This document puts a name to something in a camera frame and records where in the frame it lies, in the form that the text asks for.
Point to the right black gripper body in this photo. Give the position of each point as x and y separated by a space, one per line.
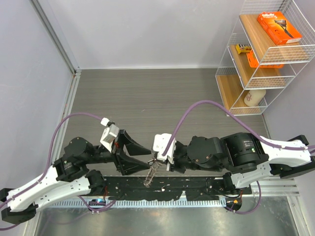
181 162

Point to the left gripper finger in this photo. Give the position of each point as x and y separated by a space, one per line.
133 148
130 165

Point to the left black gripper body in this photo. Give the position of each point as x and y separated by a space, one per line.
116 150

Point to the metal disc with keyrings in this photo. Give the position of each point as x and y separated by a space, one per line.
154 166

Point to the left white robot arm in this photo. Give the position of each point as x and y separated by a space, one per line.
69 176

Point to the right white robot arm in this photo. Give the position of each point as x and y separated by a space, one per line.
245 158

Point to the cream bottle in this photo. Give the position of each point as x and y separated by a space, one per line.
254 96

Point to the orange snack pack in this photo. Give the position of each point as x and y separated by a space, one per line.
254 63

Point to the orange razor box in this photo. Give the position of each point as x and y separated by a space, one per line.
279 28

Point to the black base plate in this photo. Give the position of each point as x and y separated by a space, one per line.
197 188

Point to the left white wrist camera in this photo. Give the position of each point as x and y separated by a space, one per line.
109 134

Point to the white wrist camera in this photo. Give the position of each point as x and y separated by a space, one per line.
159 146
109 134

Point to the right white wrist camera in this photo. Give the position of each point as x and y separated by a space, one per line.
159 146

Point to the white slotted cable duct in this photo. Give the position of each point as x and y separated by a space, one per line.
182 202

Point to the white wire shelf rack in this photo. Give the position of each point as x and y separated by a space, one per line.
254 71

